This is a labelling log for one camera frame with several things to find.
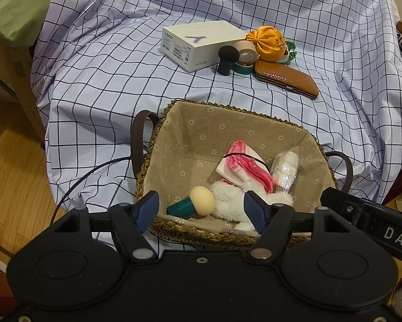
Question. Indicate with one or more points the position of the white phone box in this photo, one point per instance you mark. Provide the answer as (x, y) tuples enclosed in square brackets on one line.
[(201, 45)]

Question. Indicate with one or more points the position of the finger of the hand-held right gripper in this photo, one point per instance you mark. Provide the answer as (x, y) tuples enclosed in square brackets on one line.
[(337, 203)]

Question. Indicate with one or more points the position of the dark red velvet cloth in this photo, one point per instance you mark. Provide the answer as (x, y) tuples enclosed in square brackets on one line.
[(400, 189)]

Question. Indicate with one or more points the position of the pink and white cloth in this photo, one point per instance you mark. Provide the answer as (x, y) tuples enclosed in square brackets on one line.
[(241, 171)]

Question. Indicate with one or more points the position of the green tape roll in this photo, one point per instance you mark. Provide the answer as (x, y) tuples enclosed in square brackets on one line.
[(246, 55)]

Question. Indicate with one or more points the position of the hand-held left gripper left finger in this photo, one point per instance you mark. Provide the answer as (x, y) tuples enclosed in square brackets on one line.
[(147, 211)]

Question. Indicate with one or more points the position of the orange satin pouch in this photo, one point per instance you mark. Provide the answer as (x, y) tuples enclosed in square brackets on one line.
[(268, 45)]

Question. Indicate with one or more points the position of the white plush toy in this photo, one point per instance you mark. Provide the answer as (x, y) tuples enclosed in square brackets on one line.
[(227, 201)]

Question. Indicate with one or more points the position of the white checked blanket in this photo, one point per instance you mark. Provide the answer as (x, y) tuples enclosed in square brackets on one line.
[(120, 57)]

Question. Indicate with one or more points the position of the black mushroom sponge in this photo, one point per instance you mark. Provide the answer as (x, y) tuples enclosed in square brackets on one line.
[(228, 55)]

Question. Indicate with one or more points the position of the green and white plush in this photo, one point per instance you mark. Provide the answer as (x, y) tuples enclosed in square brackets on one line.
[(290, 45)]

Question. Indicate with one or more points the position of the woven basket with floral lining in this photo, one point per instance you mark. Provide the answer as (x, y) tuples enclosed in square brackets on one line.
[(194, 141)]

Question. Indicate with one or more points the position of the brown leather case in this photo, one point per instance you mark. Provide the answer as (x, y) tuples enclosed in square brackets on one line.
[(285, 77)]

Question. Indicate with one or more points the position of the clear plastic packet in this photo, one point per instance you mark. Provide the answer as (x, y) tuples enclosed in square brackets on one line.
[(285, 171)]

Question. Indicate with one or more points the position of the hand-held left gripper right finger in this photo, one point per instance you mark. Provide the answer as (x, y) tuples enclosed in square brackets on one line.
[(256, 211)]

